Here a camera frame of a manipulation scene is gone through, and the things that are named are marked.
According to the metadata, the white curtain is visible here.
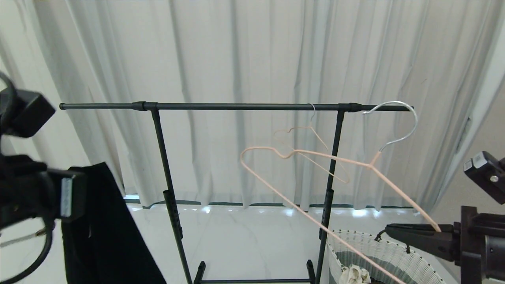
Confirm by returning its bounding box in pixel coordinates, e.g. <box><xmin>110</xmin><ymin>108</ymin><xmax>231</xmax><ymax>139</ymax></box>
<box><xmin>0</xmin><ymin>0</ymin><xmax>505</xmax><ymax>214</ymax></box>

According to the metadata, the white laundry basket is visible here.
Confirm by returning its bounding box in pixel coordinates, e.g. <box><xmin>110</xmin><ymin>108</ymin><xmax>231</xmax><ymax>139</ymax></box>
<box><xmin>327</xmin><ymin>230</ymin><xmax>447</xmax><ymax>284</ymax></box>

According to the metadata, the black garment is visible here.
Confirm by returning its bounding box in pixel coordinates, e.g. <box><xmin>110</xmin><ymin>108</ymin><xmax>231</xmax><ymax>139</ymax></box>
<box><xmin>61</xmin><ymin>162</ymin><xmax>167</xmax><ymax>284</ymax></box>

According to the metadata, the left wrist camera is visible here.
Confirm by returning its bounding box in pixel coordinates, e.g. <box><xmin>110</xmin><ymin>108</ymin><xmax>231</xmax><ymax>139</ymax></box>
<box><xmin>0</xmin><ymin>88</ymin><xmax>56</xmax><ymax>138</ymax></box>

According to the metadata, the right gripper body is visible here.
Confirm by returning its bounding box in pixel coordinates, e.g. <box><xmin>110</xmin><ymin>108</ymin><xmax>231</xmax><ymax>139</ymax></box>
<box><xmin>460</xmin><ymin>205</ymin><xmax>505</xmax><ymax>284</ymax></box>

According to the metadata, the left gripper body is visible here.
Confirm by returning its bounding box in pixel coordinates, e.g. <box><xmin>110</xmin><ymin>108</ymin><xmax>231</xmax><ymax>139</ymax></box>
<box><xmin>0</xmin><ymin>154</ymin><xmax>88</xmax><ymax>230</ymax></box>

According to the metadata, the cream garment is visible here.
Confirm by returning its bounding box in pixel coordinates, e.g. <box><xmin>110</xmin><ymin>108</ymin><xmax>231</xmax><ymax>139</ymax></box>
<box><xmin>339</xmin><ymin>264</ymin><xmax>372</xmax><ymax>284</ymax></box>

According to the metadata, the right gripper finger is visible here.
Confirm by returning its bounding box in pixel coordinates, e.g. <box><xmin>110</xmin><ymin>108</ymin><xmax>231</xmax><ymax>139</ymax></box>
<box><xmin>385</xmin><ymin>223</ymin><xmax>460</xmax><ymax>236</ymax></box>
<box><xmin>391</xmin><ymin>232</ymin><xmax>460</xmax><ymax>262</ymax></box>

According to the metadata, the pink clothes hanger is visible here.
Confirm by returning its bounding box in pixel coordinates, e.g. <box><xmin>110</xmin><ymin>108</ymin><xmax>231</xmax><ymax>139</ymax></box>
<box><xmin>240</xmin><ymin>101</ymin><xmax>442</xmax><ymax>284</ymax></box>
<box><xmin>273</xmin><ymin>103</ymin><xmax>351</xmax><ymax>184</ymax></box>

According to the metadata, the black clothes rack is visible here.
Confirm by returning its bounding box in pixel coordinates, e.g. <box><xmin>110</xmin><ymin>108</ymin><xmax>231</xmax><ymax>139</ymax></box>
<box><xmin>59</xmin><ymin>101</ymin><xmax>414</xmax><ymax>284</ymax></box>

